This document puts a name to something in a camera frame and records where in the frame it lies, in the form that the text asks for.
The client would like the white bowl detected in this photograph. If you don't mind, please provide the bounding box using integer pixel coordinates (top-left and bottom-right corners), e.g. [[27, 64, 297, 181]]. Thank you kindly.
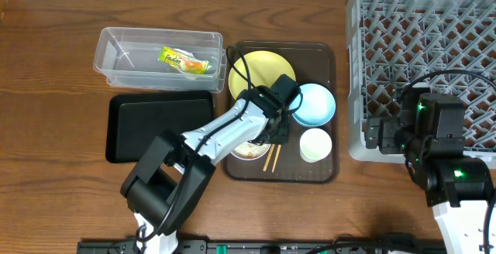
[[231, 142, 270, 160]]

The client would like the white cup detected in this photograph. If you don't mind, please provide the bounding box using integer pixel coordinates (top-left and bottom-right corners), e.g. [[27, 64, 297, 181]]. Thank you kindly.
[[299, 128, 332, 163]]

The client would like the light blue bowl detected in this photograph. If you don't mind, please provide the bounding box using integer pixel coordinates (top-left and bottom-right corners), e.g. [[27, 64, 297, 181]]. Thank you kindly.
[[290, 84, 336, 128]]

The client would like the yellow plate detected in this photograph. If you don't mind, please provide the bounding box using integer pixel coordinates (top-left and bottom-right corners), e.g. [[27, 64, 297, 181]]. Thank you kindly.
[[228, 50, 296, 99]]

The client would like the green snack wrapper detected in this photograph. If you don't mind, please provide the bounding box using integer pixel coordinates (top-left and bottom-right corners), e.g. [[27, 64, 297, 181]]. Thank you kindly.
[[158, 46, 211, 74]]

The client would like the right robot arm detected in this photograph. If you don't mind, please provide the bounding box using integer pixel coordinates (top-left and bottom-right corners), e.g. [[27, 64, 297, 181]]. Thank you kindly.
[[365, 88, 495, 253]]

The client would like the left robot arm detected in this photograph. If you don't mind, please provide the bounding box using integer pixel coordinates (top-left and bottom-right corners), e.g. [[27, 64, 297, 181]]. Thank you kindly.
[[120, 74, 302, 253]]

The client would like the grey dishwasher rack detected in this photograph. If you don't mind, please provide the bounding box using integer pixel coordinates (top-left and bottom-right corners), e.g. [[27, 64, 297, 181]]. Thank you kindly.
[[346, 0, 495, 167]]

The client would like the black waste tray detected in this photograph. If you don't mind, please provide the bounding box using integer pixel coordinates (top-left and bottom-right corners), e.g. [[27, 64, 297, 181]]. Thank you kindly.
[[105, 91, 214, 163]]

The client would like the clear plastic waste bin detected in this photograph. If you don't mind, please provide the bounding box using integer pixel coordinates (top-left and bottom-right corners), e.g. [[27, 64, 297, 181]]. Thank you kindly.
[[94, 27, 226, 93]]

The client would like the right wooden chopstick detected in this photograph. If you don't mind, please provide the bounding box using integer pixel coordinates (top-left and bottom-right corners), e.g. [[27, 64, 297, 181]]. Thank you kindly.
[[271, 145, 282, 173]]

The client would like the wooden chopstick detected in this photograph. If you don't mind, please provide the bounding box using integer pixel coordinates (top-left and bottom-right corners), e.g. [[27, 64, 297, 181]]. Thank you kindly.
[[271, 145, 282, 173], [263, 144, 275, 172]]

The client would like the left wooden chopstick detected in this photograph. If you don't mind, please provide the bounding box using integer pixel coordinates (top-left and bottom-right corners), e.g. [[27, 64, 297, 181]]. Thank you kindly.
[[263, 144, 275, 172]]

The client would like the brown plastic serving tray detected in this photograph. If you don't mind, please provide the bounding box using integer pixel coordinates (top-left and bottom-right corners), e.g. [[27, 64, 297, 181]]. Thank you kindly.
[[222, 41, 339, 184]]

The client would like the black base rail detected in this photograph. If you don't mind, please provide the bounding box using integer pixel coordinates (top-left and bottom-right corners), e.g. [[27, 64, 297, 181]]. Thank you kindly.
[[76, 236, 446, 254]]

